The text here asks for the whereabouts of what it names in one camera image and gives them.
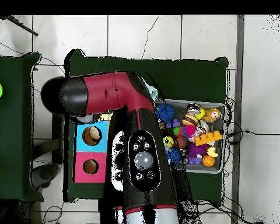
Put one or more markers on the mint green waffle cloth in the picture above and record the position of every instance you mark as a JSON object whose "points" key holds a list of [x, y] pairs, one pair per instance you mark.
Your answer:
{"points": [[152, 92]]}

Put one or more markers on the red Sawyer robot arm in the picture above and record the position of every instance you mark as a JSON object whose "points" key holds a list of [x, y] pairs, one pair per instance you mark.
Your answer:
{"points": [[107, 93]]}

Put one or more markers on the wooden box with three holes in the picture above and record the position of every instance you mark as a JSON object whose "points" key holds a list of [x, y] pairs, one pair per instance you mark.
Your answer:
{"points": [[91, 149]]}

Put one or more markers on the shallow clear mesh bin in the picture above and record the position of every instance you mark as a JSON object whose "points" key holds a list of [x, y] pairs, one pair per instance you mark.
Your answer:
{"points": [[220, 123]]}

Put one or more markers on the blue spiky rubber ball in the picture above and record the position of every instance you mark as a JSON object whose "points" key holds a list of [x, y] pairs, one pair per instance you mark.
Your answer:
{"points": [[165, 112]]}

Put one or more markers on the yellow tennis ball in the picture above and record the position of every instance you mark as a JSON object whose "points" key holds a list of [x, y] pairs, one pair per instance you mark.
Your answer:
{"points": [[168, 141]]}

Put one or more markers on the blue spiky ball with eyes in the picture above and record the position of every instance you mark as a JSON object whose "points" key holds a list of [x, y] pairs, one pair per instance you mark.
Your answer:
{"points": [[174, 156]]}

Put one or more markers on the plastic toy hamburger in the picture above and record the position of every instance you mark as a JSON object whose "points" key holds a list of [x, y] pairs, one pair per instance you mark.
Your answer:
{"points": [[189, 120]]}

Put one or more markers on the pink spiky rubber ball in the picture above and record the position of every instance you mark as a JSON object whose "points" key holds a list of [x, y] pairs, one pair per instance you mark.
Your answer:
{"points": [[190, 130]]}

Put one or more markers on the crushed black red can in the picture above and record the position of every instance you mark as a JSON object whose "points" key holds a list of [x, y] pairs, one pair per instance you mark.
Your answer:
{"points": [[193, 108]]}

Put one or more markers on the purple fuzzy toy figure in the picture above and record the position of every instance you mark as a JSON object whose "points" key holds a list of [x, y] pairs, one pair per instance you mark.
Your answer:
{"points": [[196, 152]]}

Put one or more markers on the dark green table cloth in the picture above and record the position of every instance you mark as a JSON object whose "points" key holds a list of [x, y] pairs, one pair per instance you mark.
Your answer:
{"points": [[189, 77], [14, 140]]}

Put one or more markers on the orange plastic toy block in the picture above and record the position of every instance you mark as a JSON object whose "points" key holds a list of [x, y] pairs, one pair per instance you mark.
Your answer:
{"points": [[207, 137]]}

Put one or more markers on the brown plush monkey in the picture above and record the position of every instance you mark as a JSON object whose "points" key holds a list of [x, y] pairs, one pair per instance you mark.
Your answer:
{"points": [[212, 114]]}

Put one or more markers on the small orange basketball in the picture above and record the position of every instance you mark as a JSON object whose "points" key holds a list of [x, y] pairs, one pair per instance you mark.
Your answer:
{"points": [[208, 161]]}

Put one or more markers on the black upright panel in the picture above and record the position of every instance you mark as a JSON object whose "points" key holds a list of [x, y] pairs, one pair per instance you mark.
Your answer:
{"points": [[57, 140]]}

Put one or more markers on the grey rounded object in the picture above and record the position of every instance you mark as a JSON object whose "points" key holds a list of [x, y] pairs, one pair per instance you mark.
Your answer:
{"points": [[45, 173]]}

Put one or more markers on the dark thin rod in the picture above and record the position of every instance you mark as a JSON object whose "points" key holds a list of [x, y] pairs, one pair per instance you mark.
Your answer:
{"points": [[21, 26]]}

